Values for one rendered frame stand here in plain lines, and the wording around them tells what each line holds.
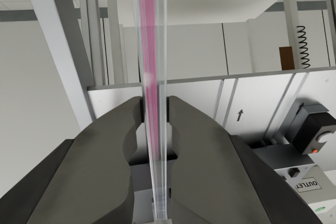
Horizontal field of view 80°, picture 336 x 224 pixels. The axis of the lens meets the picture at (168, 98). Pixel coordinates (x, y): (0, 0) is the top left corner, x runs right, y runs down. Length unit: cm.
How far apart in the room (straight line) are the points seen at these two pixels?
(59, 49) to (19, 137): 202
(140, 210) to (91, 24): 44
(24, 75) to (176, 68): 140
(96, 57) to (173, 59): 156
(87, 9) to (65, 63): 36
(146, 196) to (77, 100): 19
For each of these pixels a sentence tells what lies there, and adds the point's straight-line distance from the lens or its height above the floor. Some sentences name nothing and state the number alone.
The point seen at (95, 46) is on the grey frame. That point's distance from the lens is 55.
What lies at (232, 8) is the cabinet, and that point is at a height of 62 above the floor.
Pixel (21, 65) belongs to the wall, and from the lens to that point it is 227.
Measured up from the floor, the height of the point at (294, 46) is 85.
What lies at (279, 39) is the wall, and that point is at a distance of 258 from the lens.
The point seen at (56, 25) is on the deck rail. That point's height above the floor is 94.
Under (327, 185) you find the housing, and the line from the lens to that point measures 63.
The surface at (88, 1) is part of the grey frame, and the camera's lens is 61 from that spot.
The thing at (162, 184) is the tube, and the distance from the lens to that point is 21.
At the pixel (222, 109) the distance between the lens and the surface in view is 33.
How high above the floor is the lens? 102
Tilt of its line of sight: 3 degrees down
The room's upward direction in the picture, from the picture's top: 174 degrees clockwise
